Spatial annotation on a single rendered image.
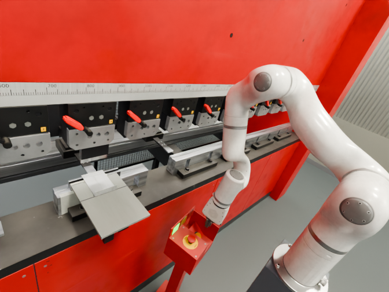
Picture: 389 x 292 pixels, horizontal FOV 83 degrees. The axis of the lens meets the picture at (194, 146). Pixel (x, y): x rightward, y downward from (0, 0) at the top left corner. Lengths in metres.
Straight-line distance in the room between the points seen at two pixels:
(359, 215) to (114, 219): 0.70
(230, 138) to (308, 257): 0.45
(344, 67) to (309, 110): 1.83
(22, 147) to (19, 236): 0.35
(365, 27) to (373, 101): 1.79
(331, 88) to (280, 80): 1.87
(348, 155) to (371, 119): 3.44
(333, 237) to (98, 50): 0.83
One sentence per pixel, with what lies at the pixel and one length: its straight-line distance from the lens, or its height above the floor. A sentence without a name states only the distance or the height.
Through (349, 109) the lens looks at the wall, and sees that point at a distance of 4.16.
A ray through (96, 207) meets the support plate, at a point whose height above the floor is 1.00.
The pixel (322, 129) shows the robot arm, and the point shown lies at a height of 1.48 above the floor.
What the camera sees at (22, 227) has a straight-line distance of 1.02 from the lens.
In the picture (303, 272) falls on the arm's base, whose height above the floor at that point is 1.06.
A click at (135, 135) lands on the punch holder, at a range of 0.90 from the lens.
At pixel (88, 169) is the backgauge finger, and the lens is 1.01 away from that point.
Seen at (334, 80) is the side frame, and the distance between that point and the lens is 2.51.
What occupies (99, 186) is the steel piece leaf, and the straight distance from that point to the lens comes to 0.94.
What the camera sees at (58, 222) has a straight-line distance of 1.00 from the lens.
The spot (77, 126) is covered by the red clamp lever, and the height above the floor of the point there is 1.29.
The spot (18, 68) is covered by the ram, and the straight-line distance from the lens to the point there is 0.69.
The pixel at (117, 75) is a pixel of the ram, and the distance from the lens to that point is 0.77.
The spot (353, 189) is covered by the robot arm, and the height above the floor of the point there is 1.40.
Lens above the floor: 1.64
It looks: 29 degrees down
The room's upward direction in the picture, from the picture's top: 17 degrees clockwise
